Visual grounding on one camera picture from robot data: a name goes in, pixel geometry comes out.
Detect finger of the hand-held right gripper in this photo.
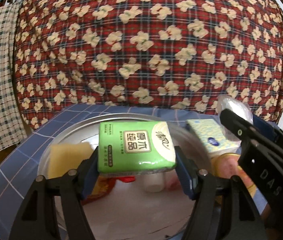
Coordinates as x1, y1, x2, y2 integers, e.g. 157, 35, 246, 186
219, 108, 257, 143
253, 115, 283, 160

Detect red plaid bear blanket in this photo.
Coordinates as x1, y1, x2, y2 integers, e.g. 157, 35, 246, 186
13, 0, 283, 130

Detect round metal tin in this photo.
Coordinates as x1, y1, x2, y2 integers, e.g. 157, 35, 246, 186
35, 112, 232, 240

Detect red pink packets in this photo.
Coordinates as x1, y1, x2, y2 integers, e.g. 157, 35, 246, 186
91, 176, 135, 199

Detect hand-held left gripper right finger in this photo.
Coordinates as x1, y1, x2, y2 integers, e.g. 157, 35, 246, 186
174, 146, 265, 240

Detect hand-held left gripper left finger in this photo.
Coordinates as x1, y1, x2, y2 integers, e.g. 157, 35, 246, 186
9, 146, 100, 240

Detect clear plastic bag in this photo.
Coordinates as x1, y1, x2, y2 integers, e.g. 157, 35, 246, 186
216, 95, 254, 142

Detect gold round lid container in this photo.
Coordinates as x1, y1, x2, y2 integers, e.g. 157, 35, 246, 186
210, 152, 259, 198

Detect yellow floral tissue pack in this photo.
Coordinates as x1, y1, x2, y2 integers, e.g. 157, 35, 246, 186
186, 119, 242, 159

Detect yellow sponge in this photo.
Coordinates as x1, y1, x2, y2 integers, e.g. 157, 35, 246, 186
48, 142, 94, 179

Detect green tissue pack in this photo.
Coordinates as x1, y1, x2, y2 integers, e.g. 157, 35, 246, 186
98, 121, 177, 174

